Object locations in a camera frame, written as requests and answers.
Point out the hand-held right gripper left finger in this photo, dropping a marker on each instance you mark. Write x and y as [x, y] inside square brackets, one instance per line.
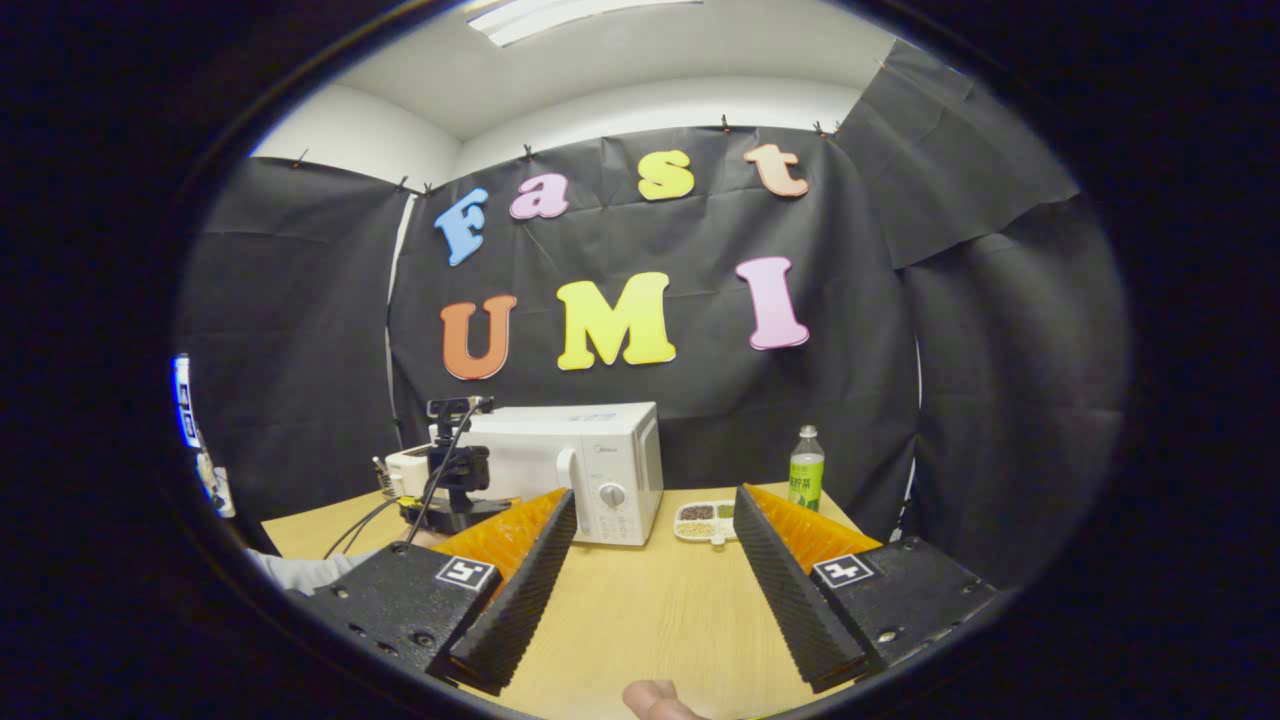
[530, 600]

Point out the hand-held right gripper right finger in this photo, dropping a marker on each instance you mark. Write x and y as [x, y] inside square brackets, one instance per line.
[790, 600]

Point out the white microwave oven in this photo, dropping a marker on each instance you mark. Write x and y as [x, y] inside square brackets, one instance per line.
[560, 450]

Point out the white toaster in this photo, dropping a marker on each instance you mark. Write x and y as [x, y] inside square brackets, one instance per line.
[408, 470]

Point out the white divided snack tray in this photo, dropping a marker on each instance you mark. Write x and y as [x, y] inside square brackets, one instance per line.
[700, 522]

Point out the green drink bottle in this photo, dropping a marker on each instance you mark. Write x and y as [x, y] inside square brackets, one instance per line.
[806, 480]

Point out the black backdrop cloth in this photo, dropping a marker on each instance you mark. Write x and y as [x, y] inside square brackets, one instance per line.
[900, 400]

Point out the white side desk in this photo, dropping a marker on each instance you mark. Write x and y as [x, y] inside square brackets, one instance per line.
[218, 485]

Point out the blue lit screen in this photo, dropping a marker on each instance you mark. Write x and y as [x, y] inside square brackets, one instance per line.
[186, 400]

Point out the ceiling light panel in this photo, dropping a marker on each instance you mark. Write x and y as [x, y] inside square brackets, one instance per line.
[570, 15]

